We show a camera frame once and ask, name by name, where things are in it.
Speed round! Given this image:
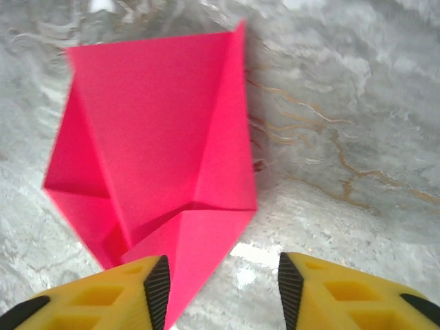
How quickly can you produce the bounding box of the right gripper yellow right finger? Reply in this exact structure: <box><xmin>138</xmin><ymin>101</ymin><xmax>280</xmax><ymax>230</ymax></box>
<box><xmin>278</xmin><ymin>252</ymin><xmax>440</xmax><ymax>330</ymax></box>

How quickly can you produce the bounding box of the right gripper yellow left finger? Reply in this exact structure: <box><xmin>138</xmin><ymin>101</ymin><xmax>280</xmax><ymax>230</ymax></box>
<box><xmin>0</xmin><ymin>254</ymin><xmax>171</xmax><ymax>330</ymax></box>

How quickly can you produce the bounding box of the pink square paper sheet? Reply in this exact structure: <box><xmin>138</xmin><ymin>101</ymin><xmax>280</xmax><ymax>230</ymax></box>
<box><xmin>43</xmin><ymin>19</ymin><xmax>259</xmax><ymax>330</ymax></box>

